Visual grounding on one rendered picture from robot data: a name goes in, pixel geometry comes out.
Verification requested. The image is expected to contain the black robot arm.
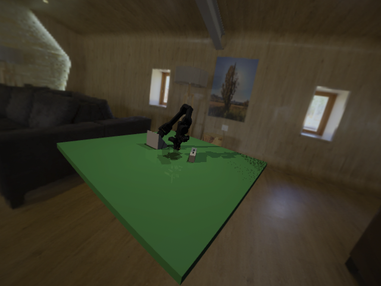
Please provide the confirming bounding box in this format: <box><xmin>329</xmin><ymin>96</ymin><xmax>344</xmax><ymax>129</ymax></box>
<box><xmin>157</xmin><ymin>104</ymin><xmax>193</xmax><ymax>142</ymax></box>

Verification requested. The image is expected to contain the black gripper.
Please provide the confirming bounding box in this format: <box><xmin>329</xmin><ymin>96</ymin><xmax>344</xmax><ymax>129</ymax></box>
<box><xmin>168</xmin><ymin>130</ymin><xmax>183</xmax><ymax>148</ymax></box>

